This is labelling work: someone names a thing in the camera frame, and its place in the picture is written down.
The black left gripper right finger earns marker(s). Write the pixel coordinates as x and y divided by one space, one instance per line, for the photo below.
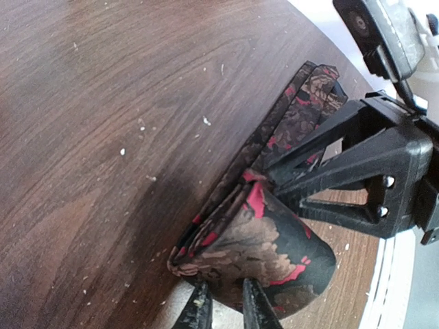
257 310

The aluminium front rail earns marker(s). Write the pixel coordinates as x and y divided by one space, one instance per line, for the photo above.
403 292

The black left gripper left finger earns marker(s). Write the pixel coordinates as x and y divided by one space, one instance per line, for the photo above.
197 313

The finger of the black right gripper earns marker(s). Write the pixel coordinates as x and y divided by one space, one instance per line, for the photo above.
358 124

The dark floral patterned tie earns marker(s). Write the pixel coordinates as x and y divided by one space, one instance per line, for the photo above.
243 231

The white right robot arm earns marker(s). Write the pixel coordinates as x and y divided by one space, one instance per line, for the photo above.
394 44

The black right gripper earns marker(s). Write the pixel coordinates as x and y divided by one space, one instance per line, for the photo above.
411 196

